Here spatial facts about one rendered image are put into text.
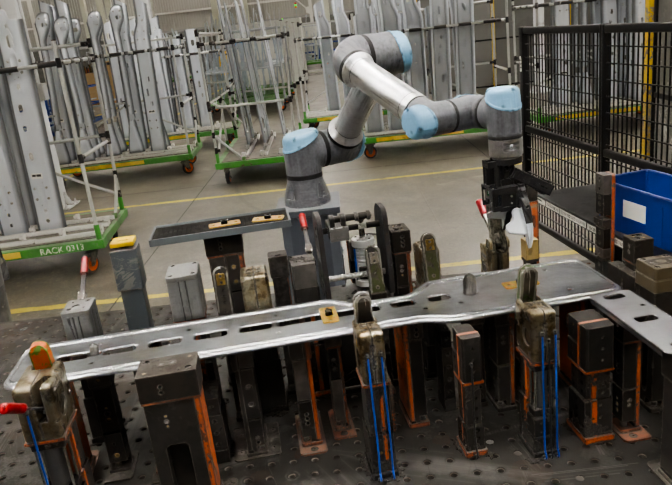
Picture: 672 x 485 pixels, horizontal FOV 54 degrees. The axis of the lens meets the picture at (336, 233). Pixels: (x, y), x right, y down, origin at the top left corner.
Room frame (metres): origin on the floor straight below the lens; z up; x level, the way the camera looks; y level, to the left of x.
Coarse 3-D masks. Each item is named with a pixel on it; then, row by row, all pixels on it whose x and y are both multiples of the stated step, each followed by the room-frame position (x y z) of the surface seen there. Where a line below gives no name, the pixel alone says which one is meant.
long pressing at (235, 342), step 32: (448, 288) 1.48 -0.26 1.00; (480, 288) 1.46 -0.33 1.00; (544, 288) 1.42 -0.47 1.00; (576, 288) 1.40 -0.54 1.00; (608, 288) 1.38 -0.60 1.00; (224, 320) 1.45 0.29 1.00; (256, 320) 1.43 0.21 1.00; (288, 320) 1.41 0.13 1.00; (320, 320) 1.39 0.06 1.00; (352, 320) 1.37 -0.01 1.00; (384, 320) 1.35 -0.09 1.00; (416, 320) 1.34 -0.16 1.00; (448, 320) 1.32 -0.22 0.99; (64, 352) 1.37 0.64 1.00; (128, 352) 1.33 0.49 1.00; (160, 352) 1.32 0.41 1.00; (224, 352) 1.29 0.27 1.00
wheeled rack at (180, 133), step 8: (224, 48) 11.31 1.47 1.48; (168, 56) 10.79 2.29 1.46; (176, 56) 10.80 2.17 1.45; (224, 72) 10.52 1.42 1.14; (232, 80) 11.43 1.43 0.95; (232, 88) 11.44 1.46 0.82; (216, 104) 11.39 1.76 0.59; (192, 128) 10.81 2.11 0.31; (200, 128) 10.81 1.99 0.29; (208, 128) 10.59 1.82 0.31; (216, 128) 10.59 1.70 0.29; (232, 128) 10.51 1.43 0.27; (168, 136) 10.45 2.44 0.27; (176, 136) 10.45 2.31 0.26; (184, 136) 10.45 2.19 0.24; (192, 136) 10.46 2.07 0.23; (200, 136) 10.47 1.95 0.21; (232, 136) 10.55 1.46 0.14; (128, 144) 10.41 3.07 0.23
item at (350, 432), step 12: (336, 348) 1.39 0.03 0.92; (336, 360) 1.39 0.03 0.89; (336, 372) 1.39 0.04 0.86; (336, 384) 1.39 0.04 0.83; (336, 396) 1.39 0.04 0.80; (336, 408) 1.39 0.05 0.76; (348, 408) 1.48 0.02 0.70; (336, 420) 1.39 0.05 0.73; (348, 420) 1.39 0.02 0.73; (336, 432) 1.38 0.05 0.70; (348, 432) 1.38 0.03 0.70
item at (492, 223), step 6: (486, 192) 1.61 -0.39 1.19; (486, 210) 1.62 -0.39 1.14; (492, 222) 1.60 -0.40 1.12; (498, 222) 1.61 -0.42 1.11; (492, 228) 1.59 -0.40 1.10; (498, 228) 1.61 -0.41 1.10; (492, 234) 1.59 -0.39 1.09; (504, 234) 1.59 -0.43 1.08; (492, 240) 1.59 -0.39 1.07; (504, 240) 1.59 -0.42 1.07; (504, 246) 1.59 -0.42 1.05
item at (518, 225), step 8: (520, 208) 1.42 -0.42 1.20; (512, 216) 1.41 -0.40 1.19; (520, 216) 1.41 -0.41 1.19; (512, 224) 1.40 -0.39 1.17; (520, 224) 1.40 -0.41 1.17; (528, 224) 1.39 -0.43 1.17; (512, 232) 1.39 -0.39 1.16; (520, 232) 1.39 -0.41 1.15; (528, 232) 1.39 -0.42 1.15; (528, 240) 1.38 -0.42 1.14
